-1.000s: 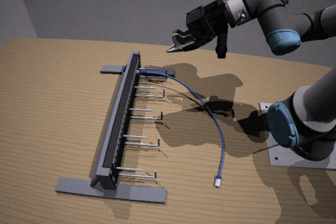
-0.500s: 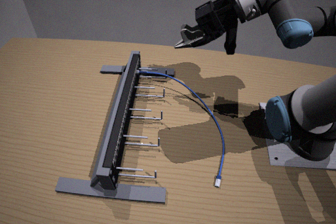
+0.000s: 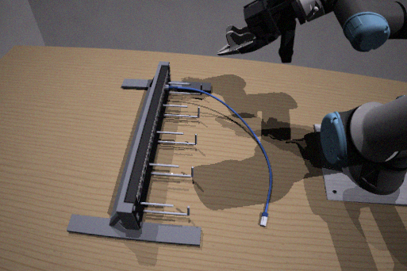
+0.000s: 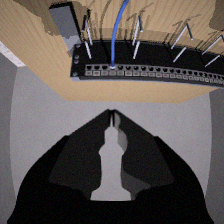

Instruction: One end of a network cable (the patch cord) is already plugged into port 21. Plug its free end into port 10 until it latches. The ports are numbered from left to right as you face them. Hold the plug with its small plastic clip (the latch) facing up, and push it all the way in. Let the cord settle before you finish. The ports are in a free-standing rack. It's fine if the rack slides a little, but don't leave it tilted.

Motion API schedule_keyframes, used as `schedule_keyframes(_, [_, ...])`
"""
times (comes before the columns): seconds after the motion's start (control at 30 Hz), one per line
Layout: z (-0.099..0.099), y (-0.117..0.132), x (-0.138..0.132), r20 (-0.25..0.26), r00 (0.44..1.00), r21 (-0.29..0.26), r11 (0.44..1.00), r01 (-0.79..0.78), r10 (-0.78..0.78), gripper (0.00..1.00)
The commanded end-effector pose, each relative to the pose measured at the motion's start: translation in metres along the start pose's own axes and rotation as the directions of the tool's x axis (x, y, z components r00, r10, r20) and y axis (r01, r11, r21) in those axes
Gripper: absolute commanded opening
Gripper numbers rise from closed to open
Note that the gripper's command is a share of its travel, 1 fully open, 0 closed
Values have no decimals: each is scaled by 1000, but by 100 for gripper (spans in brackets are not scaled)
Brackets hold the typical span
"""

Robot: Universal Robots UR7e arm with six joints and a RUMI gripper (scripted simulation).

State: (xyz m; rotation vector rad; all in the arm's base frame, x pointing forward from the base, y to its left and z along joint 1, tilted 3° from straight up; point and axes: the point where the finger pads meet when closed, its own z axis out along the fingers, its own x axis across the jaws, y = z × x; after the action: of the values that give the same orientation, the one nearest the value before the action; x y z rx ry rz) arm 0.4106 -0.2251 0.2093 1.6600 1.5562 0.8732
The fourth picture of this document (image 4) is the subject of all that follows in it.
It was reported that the blue network cable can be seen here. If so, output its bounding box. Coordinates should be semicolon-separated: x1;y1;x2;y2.
111;0;129;63

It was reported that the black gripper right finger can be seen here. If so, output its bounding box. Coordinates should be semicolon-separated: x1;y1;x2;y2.
112;109;214;224

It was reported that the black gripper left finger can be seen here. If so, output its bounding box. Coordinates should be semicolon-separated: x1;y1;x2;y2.
7;109;112;224

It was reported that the grey network port rack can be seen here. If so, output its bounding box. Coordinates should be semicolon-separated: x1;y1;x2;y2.
48;3;224;89

